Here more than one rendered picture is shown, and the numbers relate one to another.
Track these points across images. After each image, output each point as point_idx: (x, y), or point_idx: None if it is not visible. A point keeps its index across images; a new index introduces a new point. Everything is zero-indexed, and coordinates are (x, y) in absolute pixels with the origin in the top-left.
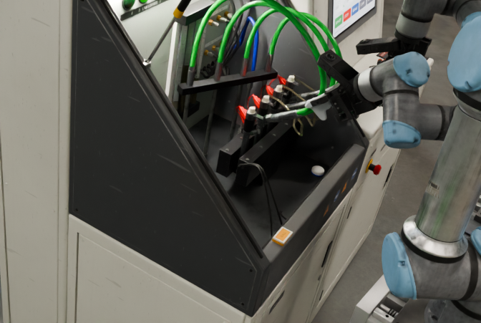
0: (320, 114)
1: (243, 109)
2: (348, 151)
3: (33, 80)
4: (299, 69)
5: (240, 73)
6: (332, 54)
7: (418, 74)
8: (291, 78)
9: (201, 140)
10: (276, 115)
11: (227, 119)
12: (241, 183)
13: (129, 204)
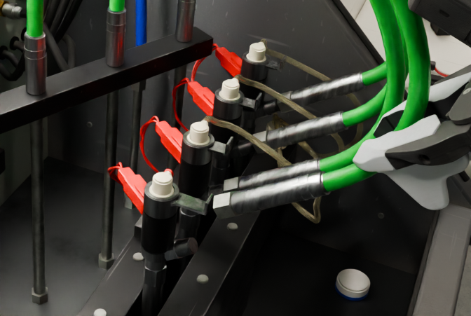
0: (422, 190)
1: (134, 179)
2: (437, 230)
3: None
4: (271, 19)
5: (107, 57)
6: None
7: None
8: (258, 52)
9: (27, 248)
10: (250, 197)
11: (91, 168)
12: None
13: None
